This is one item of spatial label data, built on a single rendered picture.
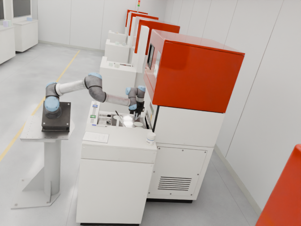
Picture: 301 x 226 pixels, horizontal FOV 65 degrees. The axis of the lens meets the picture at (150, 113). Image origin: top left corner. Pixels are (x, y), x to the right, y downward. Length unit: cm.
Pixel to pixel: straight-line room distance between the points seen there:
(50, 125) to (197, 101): 139
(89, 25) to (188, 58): 830
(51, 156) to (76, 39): 811
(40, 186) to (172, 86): 180
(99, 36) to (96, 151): 848
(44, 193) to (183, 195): 155
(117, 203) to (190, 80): 132
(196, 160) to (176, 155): 24
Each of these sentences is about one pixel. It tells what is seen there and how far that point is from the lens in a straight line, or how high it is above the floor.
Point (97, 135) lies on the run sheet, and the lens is 209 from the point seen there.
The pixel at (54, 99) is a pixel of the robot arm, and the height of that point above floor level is 117.
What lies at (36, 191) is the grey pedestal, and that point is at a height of 1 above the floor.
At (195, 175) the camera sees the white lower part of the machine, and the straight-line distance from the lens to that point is 276.
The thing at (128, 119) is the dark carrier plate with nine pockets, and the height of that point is 90.
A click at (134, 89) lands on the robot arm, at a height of 129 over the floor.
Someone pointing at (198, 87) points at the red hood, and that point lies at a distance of 224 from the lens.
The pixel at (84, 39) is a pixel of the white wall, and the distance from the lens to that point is 1030.
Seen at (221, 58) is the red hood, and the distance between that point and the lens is 224.
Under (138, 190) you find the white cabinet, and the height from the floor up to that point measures 50.
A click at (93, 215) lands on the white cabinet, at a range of 249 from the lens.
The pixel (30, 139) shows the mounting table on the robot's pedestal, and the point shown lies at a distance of 233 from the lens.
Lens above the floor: 203
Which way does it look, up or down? 24 degrees down
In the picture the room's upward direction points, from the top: 11 degrees clockwise
